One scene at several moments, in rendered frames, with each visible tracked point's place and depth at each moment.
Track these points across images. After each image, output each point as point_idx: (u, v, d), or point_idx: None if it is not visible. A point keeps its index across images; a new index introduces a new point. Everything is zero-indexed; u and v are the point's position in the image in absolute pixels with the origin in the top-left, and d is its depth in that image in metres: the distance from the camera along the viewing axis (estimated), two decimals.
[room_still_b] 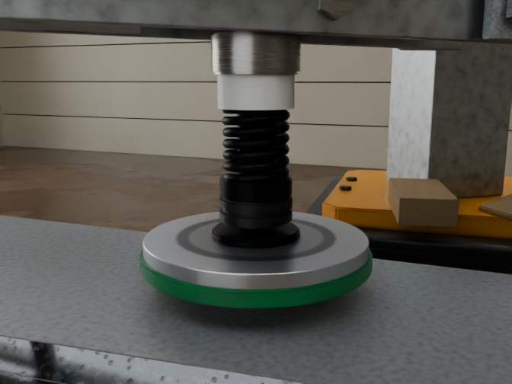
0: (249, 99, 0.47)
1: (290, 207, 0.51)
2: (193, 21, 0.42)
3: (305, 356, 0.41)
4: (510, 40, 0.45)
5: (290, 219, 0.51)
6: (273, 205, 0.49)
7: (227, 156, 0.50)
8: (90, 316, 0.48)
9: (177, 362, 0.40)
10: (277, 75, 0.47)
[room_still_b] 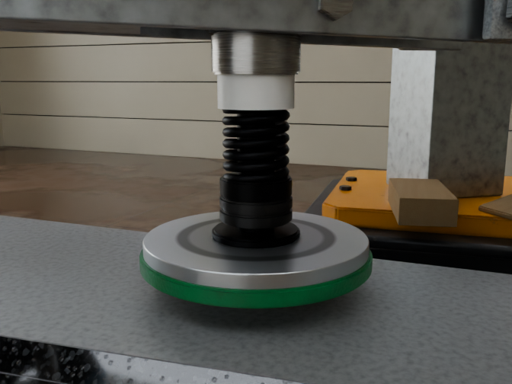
0: (249, 99, 0.47)
1: (290, 207, 0.51)
2: (193, 21, 0.42)
3: (305, 356, 0.41)
4: (510, 40, 0.45)
5: (290, 219, 0.51)
6: (273, 205, 0.49)
7: (227, 156, 0.50)
8: (90, 316, 0.48)
9: (177, 362, 0.40)
10: (277, 75, 0.47)
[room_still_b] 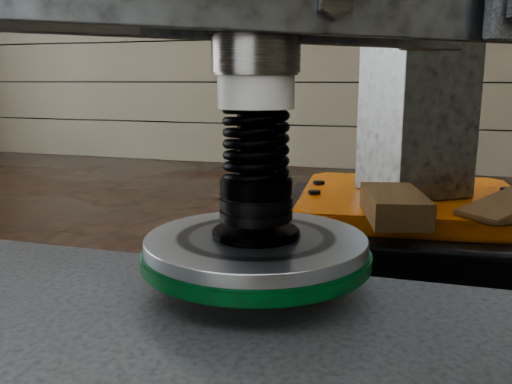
0: (249, 100, 0.47)
1: (290, 207, 0.51)
2: (193, 22, 0.42)
3: None
4: (510, 40, 0.45)
5: (290, 219, 0.51)
6: (273, 206, 0.49)
7: (227, 157, 0.50)
8: (45, 362, 0.40)
9: None
10: (277, 75, 0.47)
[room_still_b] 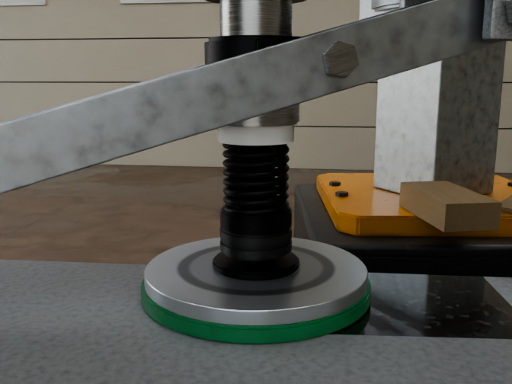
0: (249, 135, 0.47)
1: (289, 238, 0.51)
2: (216, 123, 0.44)
3: None
4: (510, 40, 0.45)
5: (289, 250, 0.52)
6: (273, 238, 0.49)
7: (227, 189, 0.50)
8: None
9: None
10: None
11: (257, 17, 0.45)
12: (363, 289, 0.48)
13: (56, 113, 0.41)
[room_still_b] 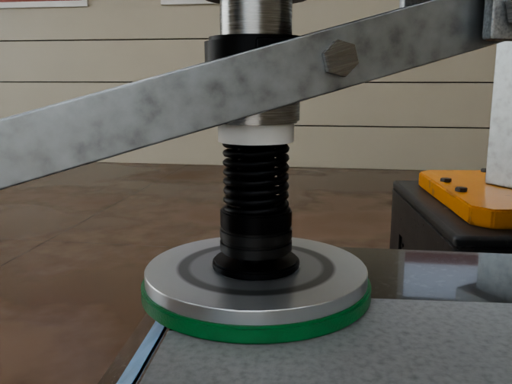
0: (249, 135, 0.47)
1: (289, 238, 0.51)
2: (215, 120, 0.43)
3: None
4: (510, 40, 0.45)
5: (289, 250, 0.52)
6: (273, 238, 0.49)
7: (227, 189, 0.50)
8: None
9: None
10: None
11: (257, 15, 0.45)
12: (336, 305, 0.45)
13: (54, 109, 0.41)
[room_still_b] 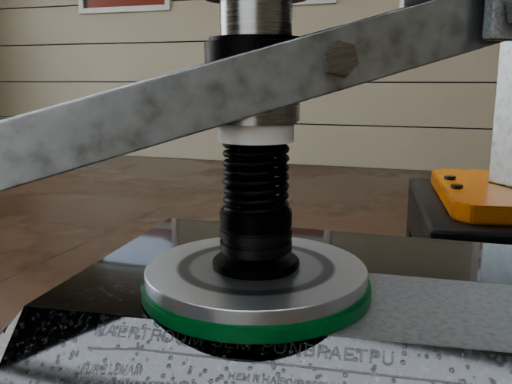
0: (249, 135, 0.47)
1: (289, 238, 0.51)
2: (215, 121, 0.43)
3: None
4: (510, 40, 0.45)
5: (289, 250, 0.52)
6: (273, 238, 0.49)
7: (227, 189, 0.50)
8: (472, 321, 0.47)
9: None
10: None
11: (257, 16, 0.45)
12: (145, 282, 0.50)
13: (55, 110, 0.41)
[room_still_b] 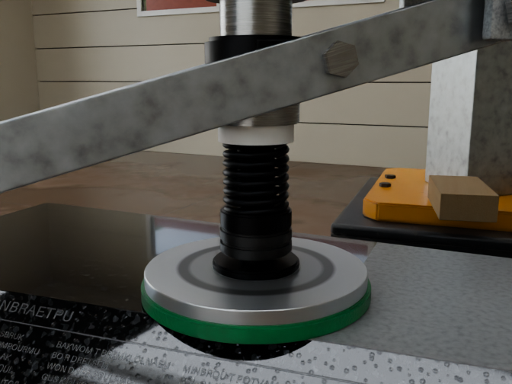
0: (249, 135, 0.47)
1: (289, 238, 0.51)
2: (216, 122, 0.44)
3: (364, 327, 0.46)
4: (510, 40, 0.45)
5: (289, 250, 0.52)
6: (273, 238, 0.49)
7: (227, 189, 0.50)
8: None
9: None
10: None
11: (257, 16, 0.45)
12: None
13: (56, 112, 0.41)
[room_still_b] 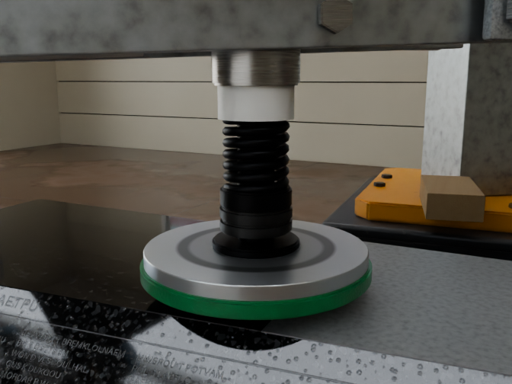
0: (249, 110, 0.47)
1: (290, 217, 0.51)
2: (196, 45, 0.42)
3: (312, 320, 0.47)
4: (510, 40, 0.45)
5: (290, 228, 0.51)
6: (273, 216, 0.49)
7: (227, 167, 0.50)
8: (132, 283, 0.56)
9: (203, 320, 0.47)
10: (277, 86, 0.47)
11: None
12: (184, 285, 0.44)
13: None
